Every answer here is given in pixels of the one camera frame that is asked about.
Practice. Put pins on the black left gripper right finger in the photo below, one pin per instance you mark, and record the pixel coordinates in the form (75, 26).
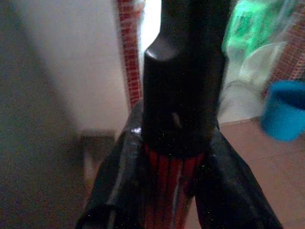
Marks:
(228, 190)

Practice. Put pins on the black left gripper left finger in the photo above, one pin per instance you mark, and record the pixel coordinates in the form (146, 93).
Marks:
(114, 186)

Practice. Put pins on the blue plastic bucket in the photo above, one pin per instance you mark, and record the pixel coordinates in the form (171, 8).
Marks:
(283, 114)

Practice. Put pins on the white plastic basin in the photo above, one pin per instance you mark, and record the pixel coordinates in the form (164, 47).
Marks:
(252, 71)

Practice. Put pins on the green plastic stool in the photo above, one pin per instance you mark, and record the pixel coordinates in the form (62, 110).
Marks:
(247, 23)

